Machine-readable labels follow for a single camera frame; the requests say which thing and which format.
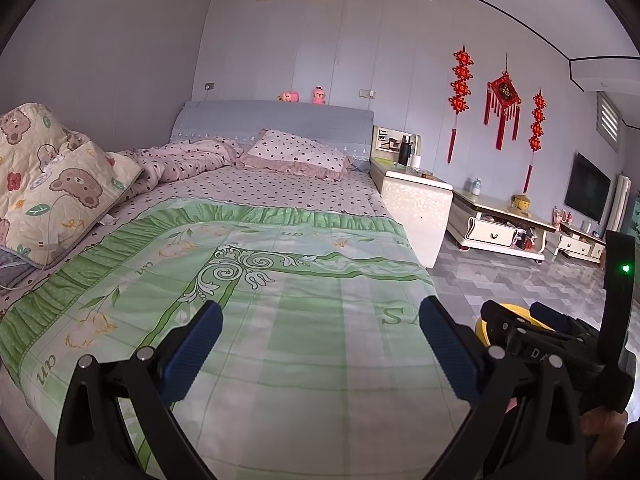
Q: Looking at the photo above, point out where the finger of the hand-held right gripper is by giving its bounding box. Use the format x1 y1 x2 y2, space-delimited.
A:
482 301 556 348
532 303 601 346

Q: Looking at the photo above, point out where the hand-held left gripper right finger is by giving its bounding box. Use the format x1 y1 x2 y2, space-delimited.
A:
417 296 586 480

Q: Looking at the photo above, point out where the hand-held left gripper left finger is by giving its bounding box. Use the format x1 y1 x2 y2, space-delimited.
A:
55 301 224 480

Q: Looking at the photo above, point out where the yellow rimmed trash bin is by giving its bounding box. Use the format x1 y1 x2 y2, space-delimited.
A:
474 302 556 350

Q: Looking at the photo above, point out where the person's right hand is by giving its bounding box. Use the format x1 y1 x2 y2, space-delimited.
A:
582 407 628 461

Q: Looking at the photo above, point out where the white television stand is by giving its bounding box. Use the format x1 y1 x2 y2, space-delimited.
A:
555 222 608 261

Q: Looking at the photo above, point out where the white coffee table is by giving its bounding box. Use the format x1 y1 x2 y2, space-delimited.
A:
446 190 557 261

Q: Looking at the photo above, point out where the white nightstand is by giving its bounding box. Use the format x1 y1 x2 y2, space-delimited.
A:
370 156 453 268

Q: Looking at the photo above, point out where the louvred window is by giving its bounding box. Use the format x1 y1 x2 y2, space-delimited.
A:
597 92 623 151

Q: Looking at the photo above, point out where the pink dotted quilt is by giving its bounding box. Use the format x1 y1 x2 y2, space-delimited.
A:
117 137 246 196

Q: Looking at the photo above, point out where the grey blue cloth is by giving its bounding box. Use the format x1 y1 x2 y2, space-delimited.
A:
0 249 38 291

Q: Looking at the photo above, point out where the long red knot hanging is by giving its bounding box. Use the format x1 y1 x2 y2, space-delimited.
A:
448 46 473 163
522 90 547 193

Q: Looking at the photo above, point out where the cream bear print quilt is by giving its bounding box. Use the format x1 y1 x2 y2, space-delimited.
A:
0 103 143 271

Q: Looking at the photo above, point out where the pink dotted frilled pillow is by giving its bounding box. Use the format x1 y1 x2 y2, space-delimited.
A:
236 129 353 181

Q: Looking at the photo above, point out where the red diamond knot hanging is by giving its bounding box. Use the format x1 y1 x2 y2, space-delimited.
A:
483 52 522 151

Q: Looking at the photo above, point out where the bed with grey headboard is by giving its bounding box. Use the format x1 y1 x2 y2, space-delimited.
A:
0 100 436 480

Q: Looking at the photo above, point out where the black wall television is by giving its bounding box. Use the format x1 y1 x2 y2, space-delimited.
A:
565 152 612 223

